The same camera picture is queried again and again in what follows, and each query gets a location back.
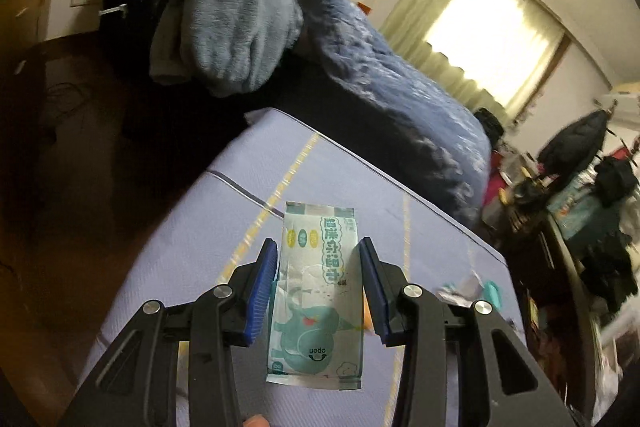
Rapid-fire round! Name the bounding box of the pile of dark clothes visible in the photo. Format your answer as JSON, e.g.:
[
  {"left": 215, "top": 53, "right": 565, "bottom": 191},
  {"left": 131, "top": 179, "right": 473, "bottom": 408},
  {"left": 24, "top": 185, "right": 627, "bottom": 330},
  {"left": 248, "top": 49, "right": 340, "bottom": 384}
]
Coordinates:
[{"left": 582, "top": 156, "right": 638, "bottom": 314}]

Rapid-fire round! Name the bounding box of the white paper trash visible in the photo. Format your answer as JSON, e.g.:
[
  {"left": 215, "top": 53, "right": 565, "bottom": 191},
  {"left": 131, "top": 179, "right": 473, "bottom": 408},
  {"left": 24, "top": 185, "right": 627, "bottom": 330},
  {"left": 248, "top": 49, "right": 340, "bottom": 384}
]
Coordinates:
[{"left": 435, "top": 272, "right": 484, "bottom": 308}]

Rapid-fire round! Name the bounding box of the light blue checked tablecloth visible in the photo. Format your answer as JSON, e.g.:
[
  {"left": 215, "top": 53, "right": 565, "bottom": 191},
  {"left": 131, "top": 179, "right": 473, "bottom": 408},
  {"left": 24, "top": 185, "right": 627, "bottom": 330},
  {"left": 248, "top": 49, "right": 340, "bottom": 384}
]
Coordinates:
[{"left": 80, "top": 109, "right": 525, "bottom": 426}]

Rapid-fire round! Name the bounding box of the dark wooden sideboard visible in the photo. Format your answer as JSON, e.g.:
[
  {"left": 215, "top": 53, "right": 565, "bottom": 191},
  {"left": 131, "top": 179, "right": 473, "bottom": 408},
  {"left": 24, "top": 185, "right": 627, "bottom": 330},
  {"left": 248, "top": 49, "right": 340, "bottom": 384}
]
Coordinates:
[{"left": 499, "top": 211, "right": 600, "bottom": 421}]

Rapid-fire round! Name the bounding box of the teal round plastic lid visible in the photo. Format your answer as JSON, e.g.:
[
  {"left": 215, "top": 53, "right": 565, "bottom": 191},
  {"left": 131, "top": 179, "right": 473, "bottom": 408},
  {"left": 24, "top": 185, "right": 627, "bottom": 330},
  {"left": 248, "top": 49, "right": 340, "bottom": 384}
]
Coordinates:
[{"left": 483, "top": 281, "right": 502, "bottom": 311}]

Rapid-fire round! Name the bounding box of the teal cartoon bag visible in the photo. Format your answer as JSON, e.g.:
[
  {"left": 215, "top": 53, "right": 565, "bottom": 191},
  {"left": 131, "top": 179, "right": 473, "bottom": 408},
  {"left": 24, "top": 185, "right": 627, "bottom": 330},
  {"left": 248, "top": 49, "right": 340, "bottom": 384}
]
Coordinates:
[{"left": 547, "top": 176, "right": 603, "bottom": 239}]

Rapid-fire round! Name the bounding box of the light blue fleece blanket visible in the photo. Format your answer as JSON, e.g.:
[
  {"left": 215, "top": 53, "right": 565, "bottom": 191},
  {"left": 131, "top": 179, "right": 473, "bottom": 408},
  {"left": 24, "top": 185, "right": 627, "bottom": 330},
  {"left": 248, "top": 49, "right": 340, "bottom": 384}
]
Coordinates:
[{"left": 180, "top": 0, "right": 303, "bottom": 96}]

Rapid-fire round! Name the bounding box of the green wet wipes packet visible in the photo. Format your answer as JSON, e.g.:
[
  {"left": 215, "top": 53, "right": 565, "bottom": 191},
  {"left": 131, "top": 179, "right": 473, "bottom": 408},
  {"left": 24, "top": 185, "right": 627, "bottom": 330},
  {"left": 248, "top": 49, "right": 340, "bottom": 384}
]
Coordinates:
[{"left": 267, "top": 202, "right": 363, "bottom": 390}]

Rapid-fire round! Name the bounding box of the dark blue patterned duvet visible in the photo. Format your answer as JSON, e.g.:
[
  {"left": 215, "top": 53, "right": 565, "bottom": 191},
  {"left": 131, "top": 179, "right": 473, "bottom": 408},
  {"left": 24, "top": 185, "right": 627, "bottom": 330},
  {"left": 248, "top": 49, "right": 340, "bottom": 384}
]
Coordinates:
[{"left": 299, "top": 0, "right": 490, "bottom": 227}]

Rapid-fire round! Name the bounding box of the green sheer window curtain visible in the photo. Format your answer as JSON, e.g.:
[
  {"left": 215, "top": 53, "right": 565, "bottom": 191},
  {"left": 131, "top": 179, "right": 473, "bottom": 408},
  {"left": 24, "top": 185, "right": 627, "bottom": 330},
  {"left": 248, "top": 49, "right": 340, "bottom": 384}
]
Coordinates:
[{"left": 381, "top": 0, "right": 565, "bottom": 124}]

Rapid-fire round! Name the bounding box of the black coat on rack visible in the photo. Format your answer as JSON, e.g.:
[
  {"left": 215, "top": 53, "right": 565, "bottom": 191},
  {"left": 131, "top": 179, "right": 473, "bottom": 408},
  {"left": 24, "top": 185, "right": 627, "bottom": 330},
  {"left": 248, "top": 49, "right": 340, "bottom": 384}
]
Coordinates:
[{"left": 537, "top": 109, "right": 610, "bottom": 192}]

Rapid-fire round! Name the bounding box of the black suitcase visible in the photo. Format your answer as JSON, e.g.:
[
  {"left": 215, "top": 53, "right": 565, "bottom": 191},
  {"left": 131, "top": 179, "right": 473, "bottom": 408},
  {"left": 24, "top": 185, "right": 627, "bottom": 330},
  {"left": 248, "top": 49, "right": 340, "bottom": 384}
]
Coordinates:
[{"left": 474, "top": 107, "right": 504, "bottom": 150}]

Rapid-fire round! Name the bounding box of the white wall air conditioner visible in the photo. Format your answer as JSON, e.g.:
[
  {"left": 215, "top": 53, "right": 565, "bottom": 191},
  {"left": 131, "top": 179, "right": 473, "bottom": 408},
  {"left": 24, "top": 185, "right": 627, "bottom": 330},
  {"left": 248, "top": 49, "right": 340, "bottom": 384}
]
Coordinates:
[{"left": 597, "top": 81, "right": 640, "bottom": 126}]

